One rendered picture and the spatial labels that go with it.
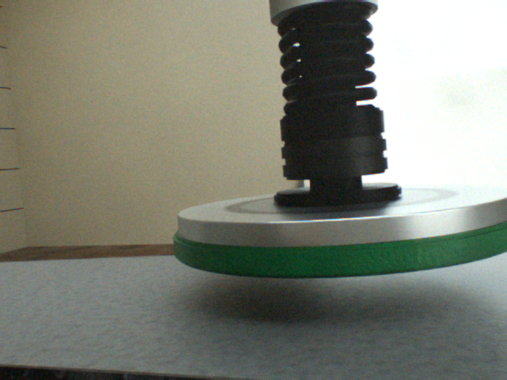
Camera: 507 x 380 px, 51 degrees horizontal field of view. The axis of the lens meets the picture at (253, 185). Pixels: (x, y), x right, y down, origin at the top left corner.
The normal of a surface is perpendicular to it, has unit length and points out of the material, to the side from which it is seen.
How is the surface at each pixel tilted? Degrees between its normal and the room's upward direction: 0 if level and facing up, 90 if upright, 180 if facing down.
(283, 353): 0
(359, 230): 90
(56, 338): 0
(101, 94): 90
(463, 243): 90
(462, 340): 0
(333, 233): 90
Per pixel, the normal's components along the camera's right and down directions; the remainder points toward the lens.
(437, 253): 0.27, 0.03
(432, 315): -0.08, -1.00
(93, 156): -0.36, 0.07
